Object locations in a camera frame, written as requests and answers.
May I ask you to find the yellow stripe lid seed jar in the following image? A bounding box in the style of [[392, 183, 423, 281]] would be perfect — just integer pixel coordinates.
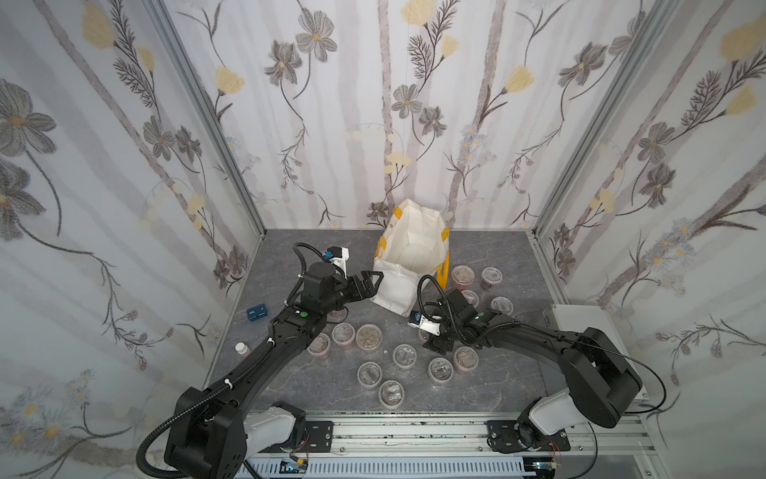
[[427, 357, 454, 385]]

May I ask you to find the seed jar row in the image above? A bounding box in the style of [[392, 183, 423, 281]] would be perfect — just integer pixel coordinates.
[[392, 343, 418, 370]]

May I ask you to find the white canvas tote bag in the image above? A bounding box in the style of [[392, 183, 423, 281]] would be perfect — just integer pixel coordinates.
[[372, 200, 451, 317]]

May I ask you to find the clear lid seed jar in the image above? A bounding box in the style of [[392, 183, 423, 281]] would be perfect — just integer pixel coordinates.
[[378, 379, 405, 409]]

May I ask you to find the red green label seed jar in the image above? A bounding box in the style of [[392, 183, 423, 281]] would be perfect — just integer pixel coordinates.
[[357, 361, 383, 390]]

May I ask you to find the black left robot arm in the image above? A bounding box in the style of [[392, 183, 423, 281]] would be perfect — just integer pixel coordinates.
[[135, 243, 384, 478]]

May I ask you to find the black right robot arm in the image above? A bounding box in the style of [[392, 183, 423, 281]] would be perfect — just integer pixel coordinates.
[[409, 275, 644, 454]]

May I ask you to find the small blue box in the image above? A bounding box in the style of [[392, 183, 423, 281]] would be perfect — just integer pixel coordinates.
[[247, 303, 268, 321]]

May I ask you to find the small white pink bottle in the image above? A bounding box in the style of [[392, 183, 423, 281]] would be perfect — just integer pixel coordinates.
[[235, 342, 251, 359]]

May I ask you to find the silver metal case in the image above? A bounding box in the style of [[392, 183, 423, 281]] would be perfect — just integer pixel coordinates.
[[542, 305, 644, 410]]

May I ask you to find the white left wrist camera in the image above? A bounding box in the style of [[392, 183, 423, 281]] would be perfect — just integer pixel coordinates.
[[325, 247, 349, 275]]

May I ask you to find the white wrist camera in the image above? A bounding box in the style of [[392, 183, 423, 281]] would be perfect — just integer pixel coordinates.
[[408, 311, 441, 335], [325, 247, 349, 275]]

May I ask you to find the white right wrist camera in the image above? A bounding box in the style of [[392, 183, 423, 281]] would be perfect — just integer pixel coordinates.
[[408, 311, 441, 335]]

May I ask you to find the white slotted cable duct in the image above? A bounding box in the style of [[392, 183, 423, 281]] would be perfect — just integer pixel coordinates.
[[249, 457, 537, 478]]

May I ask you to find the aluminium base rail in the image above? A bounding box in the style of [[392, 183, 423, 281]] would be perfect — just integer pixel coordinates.
[[245, 411, 659, 461]]

